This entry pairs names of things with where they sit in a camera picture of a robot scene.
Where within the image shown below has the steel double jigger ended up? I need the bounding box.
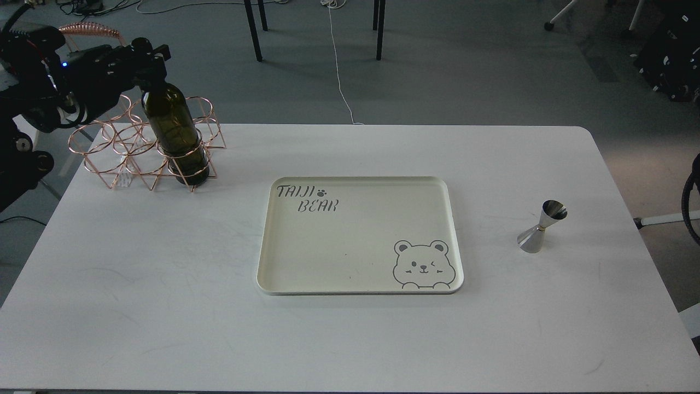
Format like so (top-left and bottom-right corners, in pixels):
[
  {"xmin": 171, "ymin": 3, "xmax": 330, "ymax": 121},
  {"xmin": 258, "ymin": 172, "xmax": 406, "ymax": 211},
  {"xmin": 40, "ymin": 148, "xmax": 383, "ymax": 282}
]
[{"xmin": 517, "ymin": 200, "xmax": 568, "ymax": 253}]

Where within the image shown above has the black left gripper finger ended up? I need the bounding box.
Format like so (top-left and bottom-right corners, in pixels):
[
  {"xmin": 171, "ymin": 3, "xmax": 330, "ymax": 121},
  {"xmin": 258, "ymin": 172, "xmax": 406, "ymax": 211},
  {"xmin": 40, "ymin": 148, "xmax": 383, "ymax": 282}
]
[
  {"xmin": 112, "ymin": 44, "xmax": 172, "ymax": 69},
  {"xmin": 129, "ymin": 57, "xmax": 167, "ymax": 90}
]

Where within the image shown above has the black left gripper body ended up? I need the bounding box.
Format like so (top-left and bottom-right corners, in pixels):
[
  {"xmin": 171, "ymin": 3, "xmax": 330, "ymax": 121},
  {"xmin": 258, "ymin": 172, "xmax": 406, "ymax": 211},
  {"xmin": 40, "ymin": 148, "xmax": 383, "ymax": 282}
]
[{"xmin": 60, "ymin": 47, "xmax": 135, "ymax": 119}]

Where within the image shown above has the black corrugated cable right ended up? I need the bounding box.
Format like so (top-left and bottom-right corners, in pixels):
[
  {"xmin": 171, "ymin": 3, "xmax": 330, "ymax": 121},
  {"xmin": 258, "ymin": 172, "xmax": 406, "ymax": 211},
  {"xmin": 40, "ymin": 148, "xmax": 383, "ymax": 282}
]
[{"xmin": 681, "ymin": 153, "xmax": 700, "ymax": 246}]

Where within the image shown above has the black table leg left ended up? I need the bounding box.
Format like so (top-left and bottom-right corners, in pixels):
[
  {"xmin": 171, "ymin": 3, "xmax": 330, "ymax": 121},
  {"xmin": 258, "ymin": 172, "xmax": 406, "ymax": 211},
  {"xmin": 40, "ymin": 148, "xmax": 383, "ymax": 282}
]
[{"xmin": 243, "ymin": 0, "xmax": 269, "ymax": 62}]

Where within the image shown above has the black table leg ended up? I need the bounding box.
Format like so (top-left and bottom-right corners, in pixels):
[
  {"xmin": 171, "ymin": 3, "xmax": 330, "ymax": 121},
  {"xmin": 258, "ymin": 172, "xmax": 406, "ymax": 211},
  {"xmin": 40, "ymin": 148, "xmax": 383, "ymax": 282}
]
[
  {"xmin": 372, "ymin": 0, "xmax": 387, "ymax": 61},
  {"xmin": 243, "ymin": 0, "xmax": 269, "ymax": 62}
]

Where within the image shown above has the black table leg right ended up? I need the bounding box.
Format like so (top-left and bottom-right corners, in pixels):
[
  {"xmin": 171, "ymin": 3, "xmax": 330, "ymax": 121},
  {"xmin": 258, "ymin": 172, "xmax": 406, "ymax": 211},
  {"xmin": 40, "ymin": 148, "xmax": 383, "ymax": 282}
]
[{"xmin": 372, "ymin": 0, "xmax": 387, "ymax": 61}]

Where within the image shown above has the black cable bundle on floor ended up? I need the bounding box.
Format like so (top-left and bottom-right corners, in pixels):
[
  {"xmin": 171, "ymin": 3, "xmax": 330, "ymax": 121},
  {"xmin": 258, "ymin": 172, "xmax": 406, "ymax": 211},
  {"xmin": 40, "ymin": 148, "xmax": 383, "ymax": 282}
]
[{"xmin": 55, "ymin": 0, "xmax": 140, "ymax": 16}]

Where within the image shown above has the cream bear serving tray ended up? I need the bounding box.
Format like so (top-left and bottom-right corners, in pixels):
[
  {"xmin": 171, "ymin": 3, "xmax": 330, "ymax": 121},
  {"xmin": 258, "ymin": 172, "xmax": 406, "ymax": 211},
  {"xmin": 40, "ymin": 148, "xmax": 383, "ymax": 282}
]
[{"xmin": 256, "ymin": 176, "xmax": 465, "ymax": 295}]

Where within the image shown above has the black equipment at top right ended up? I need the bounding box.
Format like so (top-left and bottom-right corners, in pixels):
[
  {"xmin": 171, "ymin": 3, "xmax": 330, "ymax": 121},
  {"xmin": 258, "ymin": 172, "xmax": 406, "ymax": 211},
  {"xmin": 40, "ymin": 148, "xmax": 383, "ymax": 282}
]
[{"xmin": 633, "ymin": 1, "xmax": 699, "ymax": 103}]

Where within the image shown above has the white floor cable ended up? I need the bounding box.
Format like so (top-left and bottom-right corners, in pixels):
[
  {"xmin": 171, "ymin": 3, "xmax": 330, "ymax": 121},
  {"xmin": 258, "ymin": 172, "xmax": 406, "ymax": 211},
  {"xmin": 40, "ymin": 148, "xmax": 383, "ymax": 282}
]
[{"xmin": 320, "ymin": 0, "xmax": 365, "ymax": 125}]

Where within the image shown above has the white chair base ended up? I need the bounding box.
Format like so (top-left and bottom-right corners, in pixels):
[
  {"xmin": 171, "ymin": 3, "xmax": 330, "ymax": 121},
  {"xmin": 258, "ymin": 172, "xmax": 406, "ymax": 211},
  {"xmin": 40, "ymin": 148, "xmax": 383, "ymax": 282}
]
[{"xmin": 542, "ymin": 1, "xmax": 651, "ymax": 40}]

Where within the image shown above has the copper wire bottle rack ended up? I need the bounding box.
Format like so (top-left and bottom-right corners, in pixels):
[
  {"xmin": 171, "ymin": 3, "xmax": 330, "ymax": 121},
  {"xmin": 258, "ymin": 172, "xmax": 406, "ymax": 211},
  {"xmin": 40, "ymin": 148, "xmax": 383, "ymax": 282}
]
[{"xmin": 57, "ymin": 21, "xmax": 226, "ymax": 193}]

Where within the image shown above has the dark green wine bottle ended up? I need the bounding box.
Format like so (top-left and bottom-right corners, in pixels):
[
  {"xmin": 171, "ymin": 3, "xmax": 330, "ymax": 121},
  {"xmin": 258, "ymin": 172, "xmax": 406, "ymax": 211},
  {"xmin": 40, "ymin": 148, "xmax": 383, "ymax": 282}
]
[{"xmin": 131, "ymin": 37, "xmax": 211, "ymax": 187}]

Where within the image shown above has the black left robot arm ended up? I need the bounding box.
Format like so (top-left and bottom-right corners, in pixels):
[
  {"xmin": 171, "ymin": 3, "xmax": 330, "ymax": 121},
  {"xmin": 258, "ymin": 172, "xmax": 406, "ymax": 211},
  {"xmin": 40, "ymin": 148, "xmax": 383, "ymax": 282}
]
[{"xmin": 1, "ymin": 1, "xmax": 171, "ymax": 209}]

